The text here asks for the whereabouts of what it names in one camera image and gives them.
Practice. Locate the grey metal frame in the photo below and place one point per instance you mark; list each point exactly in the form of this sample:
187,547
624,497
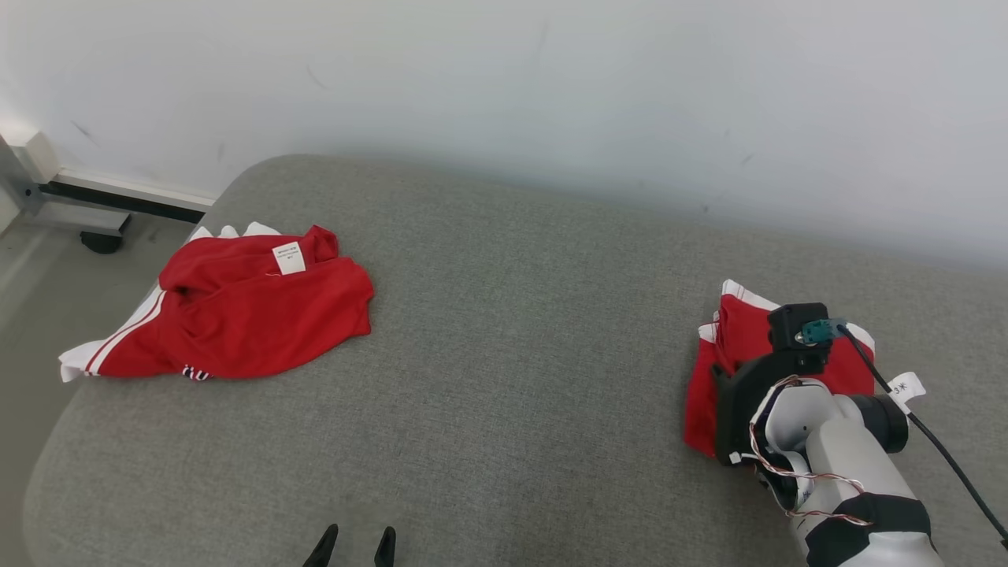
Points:
31,197

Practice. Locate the black caster wheel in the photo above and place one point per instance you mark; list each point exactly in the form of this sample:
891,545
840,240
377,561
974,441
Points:
101,242

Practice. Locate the white and black baseboard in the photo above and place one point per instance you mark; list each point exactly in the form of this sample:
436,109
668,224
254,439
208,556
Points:
126,193

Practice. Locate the red jersey with white sleeves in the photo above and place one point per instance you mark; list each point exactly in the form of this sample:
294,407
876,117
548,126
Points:
252,323

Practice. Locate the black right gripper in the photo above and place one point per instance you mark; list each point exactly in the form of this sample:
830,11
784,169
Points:
736,409

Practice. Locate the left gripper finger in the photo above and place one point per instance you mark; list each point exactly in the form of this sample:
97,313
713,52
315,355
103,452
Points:
385,551
323,551

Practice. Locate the red shorts with white stripe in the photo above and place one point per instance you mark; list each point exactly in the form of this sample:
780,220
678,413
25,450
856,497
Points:
744,331

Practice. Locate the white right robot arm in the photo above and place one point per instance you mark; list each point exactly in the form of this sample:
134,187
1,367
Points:
846,472

